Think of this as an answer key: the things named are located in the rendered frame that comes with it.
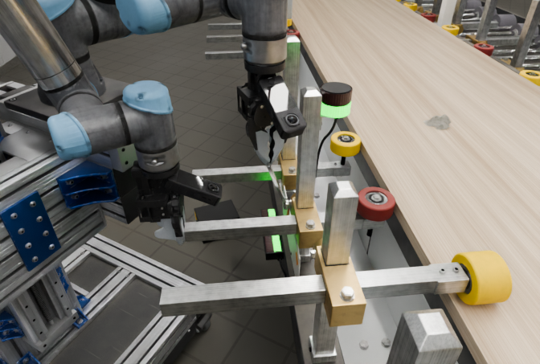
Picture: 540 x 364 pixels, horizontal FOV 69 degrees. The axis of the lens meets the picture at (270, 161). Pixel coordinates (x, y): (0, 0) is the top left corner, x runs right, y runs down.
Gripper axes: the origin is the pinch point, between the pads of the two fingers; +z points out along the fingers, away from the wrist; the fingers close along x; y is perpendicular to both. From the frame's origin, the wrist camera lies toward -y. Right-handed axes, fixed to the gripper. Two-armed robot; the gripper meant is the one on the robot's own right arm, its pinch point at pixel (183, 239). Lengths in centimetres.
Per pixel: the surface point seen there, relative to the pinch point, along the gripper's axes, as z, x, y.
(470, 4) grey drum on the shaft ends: -1, -201, -175
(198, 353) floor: 83, -22, 6
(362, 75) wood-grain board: -7, -69, -59
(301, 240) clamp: -1.9, 5.1, -24.9
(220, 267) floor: 83, -64, -2
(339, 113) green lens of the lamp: -28.1, -0.9, -31.8
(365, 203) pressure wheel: -8.1, 1.8, -38.7
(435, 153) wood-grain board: -7, -16, -63
